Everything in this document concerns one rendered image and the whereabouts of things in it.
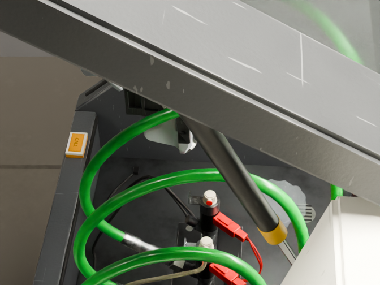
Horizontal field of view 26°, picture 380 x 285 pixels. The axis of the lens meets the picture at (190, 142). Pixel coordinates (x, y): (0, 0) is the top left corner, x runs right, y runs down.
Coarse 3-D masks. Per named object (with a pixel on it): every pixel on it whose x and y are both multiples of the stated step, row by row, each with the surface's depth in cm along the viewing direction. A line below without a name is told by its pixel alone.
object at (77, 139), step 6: (72, 138) 142; (78, 138) 142; (72, 144) 141; (78, 144) 141; (72, 150) 140; (78, 150) 140; (84, 150) 141; (66, 156) 140; (72, 156) 140; (78, 156) 140
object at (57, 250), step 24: (72, 120) 147; (96, 120) 147; (96, 144) 150; (72, 168) 139; (72, 192) 135; (72, 216) 132; (48, 240) 128; (72, 240) 132; (48, 264) 125; (72, 264) 133
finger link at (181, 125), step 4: (176, 120) 98; (180, 120) 98; (176, 124) 98; (180, 124) 98; (184, 124) 98; (180, 128) 98; (184, 128) 98; (180, 132) 99; (184, 132) 100; (188, 132) 99; (180, 136) 101; (184, 136) 100; (188, 136) 100; (180, 140) 102; (184, 140) 102; (188, 140) 101
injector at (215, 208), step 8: (200, 200) 115; (200, 208) 115; (208, 208) 114; (216, 208) 114; (200, 216) 117; (208, 216) 115; (192, 224) 118; (200, 224) 118; (208, 224) 117; (208, 232) 118; (216, 232) 119
